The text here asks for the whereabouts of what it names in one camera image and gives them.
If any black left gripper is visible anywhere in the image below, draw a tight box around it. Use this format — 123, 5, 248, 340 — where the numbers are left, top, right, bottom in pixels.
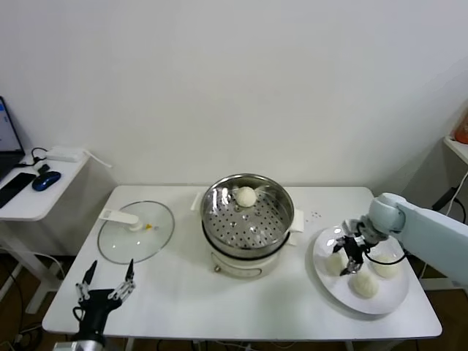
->
75, 258, 137, 335

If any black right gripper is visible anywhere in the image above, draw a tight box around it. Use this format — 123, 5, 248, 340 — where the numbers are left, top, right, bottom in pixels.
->
331, 235, 366, 277

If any white steamed baozi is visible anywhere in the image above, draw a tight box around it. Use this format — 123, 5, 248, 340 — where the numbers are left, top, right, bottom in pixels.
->
325, 252, 347, 276
372, 254, 403, 279
350, 272, 380, 300
233, 185, 256, 208

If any stainless steel steamer basket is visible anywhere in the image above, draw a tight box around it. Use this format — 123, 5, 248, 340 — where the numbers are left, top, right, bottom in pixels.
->
191, 173, 306, 257

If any white round plate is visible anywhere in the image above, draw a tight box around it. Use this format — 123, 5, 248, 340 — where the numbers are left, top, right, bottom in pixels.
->
312, 224, 411, 316

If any white side desk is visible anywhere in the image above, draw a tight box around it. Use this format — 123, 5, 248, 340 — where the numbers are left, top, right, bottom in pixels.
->
0, 153, 92, 315

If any cream electric pot base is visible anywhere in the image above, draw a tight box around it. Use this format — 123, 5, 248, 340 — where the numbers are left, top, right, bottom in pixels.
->
201, 222, 301, 282

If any blue computer mouse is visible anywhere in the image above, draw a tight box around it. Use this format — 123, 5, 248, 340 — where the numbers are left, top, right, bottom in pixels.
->
31, 170, 62, 192

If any white rectangular box device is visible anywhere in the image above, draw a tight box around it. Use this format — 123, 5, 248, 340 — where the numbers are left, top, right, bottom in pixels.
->
45, 146, 90, 164

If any black smartphone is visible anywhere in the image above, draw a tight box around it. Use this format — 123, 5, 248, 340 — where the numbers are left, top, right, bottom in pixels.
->
0, 172, 37, 210

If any white shelf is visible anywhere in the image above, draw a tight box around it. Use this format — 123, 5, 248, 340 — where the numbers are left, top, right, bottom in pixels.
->
442, 135, 468, 165

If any orange packaged item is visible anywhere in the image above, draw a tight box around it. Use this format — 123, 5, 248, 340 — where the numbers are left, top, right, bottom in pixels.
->
453, 111, 468, 145

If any black laptop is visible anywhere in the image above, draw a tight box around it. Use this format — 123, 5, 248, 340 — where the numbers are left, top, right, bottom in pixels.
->
0, 96, 27, 184

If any glass lid with white handle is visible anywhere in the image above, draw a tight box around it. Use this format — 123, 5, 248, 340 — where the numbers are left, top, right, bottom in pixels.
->
97, 200, 176, 265

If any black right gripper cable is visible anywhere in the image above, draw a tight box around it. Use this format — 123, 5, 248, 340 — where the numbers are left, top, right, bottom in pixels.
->
363, 241, 409, 267

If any white floor cable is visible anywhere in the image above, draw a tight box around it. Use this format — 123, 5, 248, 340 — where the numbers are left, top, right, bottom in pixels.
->
34, 251, 67, 282

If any thin white cable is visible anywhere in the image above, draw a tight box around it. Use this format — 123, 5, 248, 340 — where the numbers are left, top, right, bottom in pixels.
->
83, 148, 113, 169

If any long white hanging cable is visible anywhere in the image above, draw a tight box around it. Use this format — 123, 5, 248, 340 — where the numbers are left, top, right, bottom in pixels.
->
448, 171, 468, 224

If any black cable with small plug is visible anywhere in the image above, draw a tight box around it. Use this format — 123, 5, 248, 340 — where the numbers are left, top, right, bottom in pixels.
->
14, 147, 50, 175

